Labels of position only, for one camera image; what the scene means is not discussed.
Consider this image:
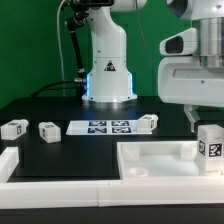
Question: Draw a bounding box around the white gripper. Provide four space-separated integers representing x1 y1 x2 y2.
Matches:
158 28 224 133

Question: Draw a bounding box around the white square table top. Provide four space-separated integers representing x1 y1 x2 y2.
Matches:
117 141 224 179

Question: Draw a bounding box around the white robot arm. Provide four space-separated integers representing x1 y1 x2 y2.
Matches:
67 0 224 123

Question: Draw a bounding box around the white sheet with tags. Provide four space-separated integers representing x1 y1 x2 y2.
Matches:
66 120 152 136

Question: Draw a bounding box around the white U-shaped fence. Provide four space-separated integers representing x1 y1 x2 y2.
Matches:
0 147 224 209

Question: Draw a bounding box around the black cable bundle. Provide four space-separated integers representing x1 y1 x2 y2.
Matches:
30 77 88 98

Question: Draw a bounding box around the grey hanging cable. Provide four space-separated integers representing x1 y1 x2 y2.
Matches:
56 0 68 81

